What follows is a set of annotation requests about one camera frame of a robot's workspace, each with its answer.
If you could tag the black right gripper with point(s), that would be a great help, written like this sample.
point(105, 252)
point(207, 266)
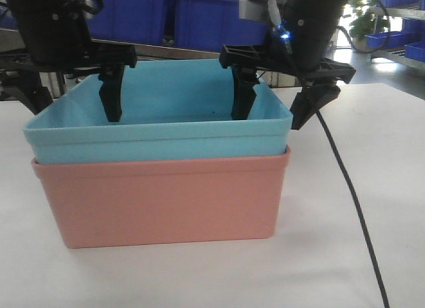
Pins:
point(295, 44)

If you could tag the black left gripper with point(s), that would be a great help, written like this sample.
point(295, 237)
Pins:
point(56, 37)

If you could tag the light blue plastic box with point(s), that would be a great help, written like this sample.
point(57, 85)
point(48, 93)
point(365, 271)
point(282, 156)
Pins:
point(171, 109)

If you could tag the pink plastic box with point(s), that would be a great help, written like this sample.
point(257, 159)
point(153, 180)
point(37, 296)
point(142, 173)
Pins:
point(167, 201)

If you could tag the far steel shelf rack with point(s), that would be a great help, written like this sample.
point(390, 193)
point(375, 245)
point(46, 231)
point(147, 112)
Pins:
point(408, 19)

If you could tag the large blue bin left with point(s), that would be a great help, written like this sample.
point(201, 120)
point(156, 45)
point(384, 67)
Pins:
point(139, 21)

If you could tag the large blue bin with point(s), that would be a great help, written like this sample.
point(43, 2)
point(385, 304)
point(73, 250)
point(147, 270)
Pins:
point(139, 21)
point(209, 24)

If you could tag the large blue bin right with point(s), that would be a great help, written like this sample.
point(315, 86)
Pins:
point(209, 24)

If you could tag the green potted plant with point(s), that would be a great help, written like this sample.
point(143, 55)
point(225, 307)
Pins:
point(363, 21)

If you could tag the small blue tray lower left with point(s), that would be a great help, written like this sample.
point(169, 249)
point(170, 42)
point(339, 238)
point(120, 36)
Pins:
point(389, 40)

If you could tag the small blue tray lower right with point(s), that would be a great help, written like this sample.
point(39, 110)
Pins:
point(415, 50)

